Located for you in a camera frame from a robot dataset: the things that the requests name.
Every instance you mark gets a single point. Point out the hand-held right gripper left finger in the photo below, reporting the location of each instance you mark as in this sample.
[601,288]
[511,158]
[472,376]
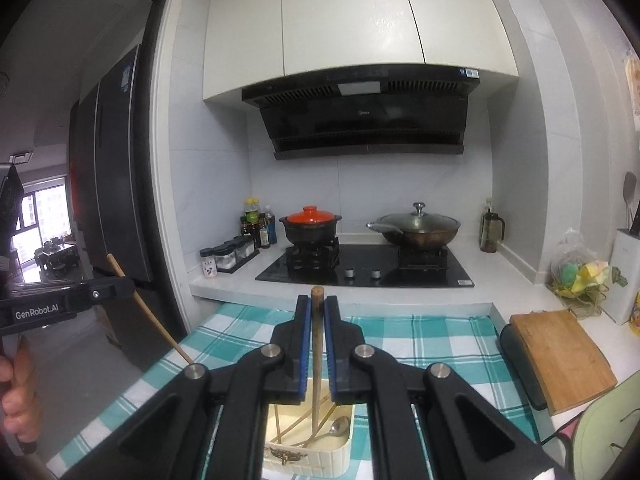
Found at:
[306,360]

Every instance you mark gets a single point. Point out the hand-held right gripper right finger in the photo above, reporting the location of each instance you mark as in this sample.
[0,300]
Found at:
[327,360]

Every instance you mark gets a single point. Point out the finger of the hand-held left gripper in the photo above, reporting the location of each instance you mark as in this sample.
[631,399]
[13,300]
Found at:
[107,292]

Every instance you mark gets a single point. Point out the single bamboo chopstick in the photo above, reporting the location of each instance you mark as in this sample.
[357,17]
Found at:
[150,312]
[317,345]

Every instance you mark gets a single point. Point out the metal spoon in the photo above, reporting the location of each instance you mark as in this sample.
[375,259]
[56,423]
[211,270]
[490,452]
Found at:
[340,425]

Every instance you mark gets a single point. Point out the group of bamboo chopsticks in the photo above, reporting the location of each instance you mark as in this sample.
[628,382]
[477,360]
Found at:
[276,422]

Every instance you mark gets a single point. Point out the cream utensil holder box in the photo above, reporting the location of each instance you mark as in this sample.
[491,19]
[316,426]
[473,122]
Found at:
[345,455]

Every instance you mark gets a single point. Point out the person's left hand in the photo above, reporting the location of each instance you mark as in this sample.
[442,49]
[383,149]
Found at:
[22,400]

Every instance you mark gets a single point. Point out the dark dining table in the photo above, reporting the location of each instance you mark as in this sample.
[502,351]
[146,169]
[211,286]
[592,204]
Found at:
[55,260]

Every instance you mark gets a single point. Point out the black glass gas hob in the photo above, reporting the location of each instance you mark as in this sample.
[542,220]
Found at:
[300,276]

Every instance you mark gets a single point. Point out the teal white checkered tablecloth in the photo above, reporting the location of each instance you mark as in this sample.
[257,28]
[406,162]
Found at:
[425,332]

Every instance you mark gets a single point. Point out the living room window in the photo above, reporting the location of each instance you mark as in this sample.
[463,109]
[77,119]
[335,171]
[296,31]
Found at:
[42,210]

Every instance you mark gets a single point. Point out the white label spice jar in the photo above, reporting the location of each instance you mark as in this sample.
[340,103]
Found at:
[209,262]

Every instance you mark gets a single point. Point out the dark grey refrigerator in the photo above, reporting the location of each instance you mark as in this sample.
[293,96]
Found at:
[115,185]

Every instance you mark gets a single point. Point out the clear spice jar black lid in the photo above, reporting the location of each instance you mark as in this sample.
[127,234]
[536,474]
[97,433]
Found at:
[248,247]
[237,252]
[225,257]

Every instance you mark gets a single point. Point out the black clay pot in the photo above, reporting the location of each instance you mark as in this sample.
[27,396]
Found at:
[310,234]

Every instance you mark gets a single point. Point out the dark soy sauce bottle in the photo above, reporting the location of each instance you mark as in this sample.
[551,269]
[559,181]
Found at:
[263,235]

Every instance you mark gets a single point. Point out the blue label sauce bottle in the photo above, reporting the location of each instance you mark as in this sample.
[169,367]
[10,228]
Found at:
[271,227]

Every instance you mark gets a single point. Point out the red clay pot lid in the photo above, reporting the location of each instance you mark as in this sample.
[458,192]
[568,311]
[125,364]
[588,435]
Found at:
[311,215]

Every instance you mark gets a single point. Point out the dark wok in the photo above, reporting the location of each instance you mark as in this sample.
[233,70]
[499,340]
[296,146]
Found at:
[420,241]

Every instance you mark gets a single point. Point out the yellow cap sauce bottle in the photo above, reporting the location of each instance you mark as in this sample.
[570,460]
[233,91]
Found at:
[251,217]

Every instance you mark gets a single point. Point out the ceiling air vent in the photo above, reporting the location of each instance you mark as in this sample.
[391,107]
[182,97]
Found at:
[21,156]

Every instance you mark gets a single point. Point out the glass wok lid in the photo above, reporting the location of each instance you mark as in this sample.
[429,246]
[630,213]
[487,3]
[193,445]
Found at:
[430,222]

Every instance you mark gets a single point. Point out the wooden cutting board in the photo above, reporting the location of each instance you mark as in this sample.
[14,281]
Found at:
[560,355]

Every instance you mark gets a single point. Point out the black range hood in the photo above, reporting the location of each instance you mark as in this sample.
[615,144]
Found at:
[360,120]

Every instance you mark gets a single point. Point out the green scouring ball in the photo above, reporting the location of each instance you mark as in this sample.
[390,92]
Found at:
[567,275]

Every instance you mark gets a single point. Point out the yellow sponge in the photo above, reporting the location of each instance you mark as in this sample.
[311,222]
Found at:
[592,272]

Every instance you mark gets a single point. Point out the pale green square lid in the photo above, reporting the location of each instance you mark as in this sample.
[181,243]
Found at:
[600,435]

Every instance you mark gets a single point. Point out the white knife holder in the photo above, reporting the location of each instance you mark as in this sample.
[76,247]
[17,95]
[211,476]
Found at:
[620,280]

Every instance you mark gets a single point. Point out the yellow printed tin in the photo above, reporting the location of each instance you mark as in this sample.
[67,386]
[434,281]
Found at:
[636,315]

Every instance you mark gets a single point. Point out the dark spatula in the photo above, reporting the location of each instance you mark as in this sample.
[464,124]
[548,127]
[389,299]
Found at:
[630,187]

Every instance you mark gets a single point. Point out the printed hanging bag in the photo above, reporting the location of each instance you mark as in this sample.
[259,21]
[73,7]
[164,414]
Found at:
[632,95]

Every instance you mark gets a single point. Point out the dark door frame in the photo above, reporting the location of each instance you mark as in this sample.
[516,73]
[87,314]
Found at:
[160,210]

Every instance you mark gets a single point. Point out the white wall cabinet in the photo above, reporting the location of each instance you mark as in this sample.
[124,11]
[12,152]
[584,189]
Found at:
[350,15]

